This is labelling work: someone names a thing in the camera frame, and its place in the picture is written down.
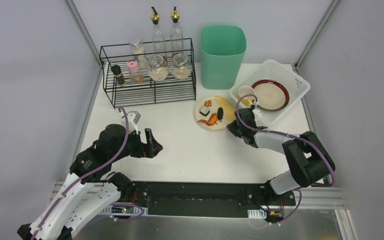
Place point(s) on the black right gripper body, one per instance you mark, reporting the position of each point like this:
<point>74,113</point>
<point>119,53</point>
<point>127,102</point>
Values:
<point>241,127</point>

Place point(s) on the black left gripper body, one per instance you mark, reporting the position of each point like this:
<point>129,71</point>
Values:
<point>144,147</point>

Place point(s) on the yellow food piece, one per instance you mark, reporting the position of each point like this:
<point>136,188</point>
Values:
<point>246,94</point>

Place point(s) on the red rimmed plate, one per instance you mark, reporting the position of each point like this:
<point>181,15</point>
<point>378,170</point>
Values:
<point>271,95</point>

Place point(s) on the pink cap spice jar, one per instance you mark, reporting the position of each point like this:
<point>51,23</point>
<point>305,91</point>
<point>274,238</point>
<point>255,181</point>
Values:
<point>135,73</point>

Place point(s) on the glass rice jar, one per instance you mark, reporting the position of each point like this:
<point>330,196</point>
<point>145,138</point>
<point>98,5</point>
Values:
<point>181,67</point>
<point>157,68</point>

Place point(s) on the black cap spice jar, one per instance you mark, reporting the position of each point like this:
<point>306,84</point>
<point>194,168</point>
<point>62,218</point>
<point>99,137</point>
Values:
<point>118,75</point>

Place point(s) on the silver lid bead jar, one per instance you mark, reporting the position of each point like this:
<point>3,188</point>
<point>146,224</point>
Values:
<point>138,51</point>

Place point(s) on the glass oil bottle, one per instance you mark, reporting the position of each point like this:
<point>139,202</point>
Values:
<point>176,34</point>
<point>157,35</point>

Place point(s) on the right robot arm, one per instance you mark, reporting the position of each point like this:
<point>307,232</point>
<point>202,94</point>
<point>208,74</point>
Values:
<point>306,157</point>

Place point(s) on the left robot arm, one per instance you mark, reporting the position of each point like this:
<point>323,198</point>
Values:
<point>66,216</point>

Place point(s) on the cream floral plate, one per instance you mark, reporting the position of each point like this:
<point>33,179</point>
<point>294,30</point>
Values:
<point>217,101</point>

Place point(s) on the black spiky sea cucumber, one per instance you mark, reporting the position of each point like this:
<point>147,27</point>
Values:
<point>220,114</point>

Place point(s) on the fried chicken wing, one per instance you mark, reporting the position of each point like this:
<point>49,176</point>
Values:
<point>213,120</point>

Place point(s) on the white plastic basket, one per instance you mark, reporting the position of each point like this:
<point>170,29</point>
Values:
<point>273,70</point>

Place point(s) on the small orange food piece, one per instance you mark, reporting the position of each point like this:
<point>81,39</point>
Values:
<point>208,103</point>

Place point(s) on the sushi roll piece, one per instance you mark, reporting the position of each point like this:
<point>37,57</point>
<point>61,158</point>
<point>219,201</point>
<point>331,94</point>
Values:
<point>204,111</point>

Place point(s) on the green trash bin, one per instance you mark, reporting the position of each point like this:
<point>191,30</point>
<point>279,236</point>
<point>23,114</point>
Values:
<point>222,51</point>

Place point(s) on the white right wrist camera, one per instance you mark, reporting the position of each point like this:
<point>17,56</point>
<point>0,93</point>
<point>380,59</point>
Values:
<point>256,112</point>

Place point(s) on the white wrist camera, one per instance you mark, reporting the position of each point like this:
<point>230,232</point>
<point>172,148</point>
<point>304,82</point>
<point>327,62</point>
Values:
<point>130,120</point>
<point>256,112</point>

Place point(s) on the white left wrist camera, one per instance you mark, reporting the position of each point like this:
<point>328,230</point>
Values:
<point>130,120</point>

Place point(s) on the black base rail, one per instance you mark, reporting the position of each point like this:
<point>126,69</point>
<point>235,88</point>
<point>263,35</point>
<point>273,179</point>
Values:
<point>197,199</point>

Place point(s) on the black wire rack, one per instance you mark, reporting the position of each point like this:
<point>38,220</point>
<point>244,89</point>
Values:
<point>149,91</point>

